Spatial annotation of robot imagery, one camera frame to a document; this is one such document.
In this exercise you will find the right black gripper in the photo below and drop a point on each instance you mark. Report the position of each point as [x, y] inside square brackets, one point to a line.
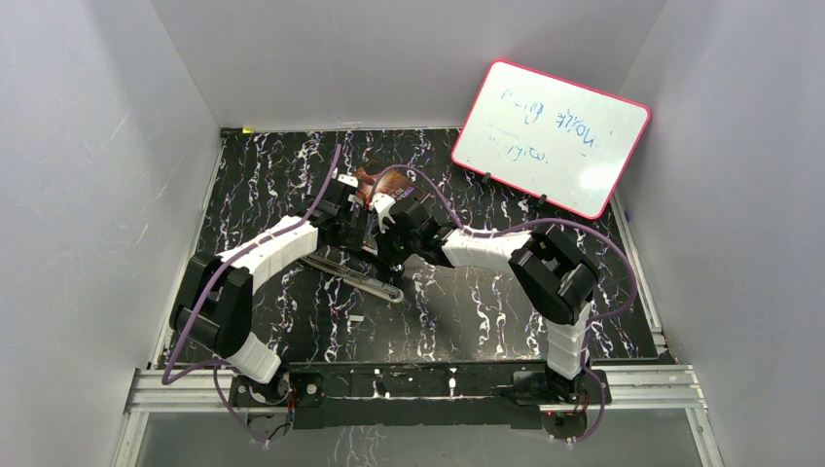
[385, 253]

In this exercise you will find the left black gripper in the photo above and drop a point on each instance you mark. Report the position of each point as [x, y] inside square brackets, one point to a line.
[351, 237]

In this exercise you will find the beige stapler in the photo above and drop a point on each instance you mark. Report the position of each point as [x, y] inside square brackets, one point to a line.
[356, 279]

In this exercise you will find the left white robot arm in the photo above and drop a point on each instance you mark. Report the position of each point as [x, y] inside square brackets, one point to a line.
[213, 306]

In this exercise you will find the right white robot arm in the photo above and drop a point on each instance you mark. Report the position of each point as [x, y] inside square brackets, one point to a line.
[554, 274]

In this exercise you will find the dark paperback book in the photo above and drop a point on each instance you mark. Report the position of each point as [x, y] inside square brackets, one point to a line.
[394, 183]

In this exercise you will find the pink framed whiteboard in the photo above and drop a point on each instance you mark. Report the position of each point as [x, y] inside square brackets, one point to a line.
[550, 138]

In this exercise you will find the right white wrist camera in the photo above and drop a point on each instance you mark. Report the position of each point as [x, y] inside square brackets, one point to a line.
[382, 205]

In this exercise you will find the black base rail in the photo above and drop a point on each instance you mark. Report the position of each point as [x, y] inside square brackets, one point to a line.
[326, 395]

